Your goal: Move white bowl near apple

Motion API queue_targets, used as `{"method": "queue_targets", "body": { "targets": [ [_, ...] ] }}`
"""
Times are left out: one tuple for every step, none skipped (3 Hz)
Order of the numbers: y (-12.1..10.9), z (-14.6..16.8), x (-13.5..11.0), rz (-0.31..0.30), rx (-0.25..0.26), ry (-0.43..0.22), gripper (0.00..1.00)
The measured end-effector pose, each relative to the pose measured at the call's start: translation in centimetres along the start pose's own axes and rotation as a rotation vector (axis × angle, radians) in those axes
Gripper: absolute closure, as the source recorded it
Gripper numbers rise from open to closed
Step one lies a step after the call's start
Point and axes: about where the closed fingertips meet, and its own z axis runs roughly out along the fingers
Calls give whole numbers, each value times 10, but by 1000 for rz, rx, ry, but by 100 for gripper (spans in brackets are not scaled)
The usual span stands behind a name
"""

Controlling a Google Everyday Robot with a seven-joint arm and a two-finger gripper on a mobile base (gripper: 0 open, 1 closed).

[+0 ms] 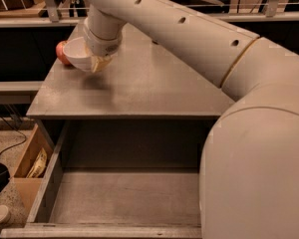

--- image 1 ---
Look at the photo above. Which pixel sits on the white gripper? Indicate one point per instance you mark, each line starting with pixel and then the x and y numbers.
pixel 101 45

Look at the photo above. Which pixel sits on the white ceramic bowl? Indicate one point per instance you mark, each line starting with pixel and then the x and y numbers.
pixel 76 54

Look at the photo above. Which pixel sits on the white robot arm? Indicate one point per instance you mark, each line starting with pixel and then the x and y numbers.
pixel 249 170

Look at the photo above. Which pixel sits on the red apple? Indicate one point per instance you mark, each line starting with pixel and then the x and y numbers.
pixel 60 53

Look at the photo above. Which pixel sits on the grey side shelf left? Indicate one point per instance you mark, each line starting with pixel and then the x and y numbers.
pixel 16 93

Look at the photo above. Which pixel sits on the yellow snack bag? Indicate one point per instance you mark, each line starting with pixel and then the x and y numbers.
pixel 39 165

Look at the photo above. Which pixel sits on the open grey metal drawer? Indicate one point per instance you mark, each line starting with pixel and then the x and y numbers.
pixel 120 179

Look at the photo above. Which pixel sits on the wooden box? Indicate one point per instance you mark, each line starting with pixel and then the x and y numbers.
pixel 27 186

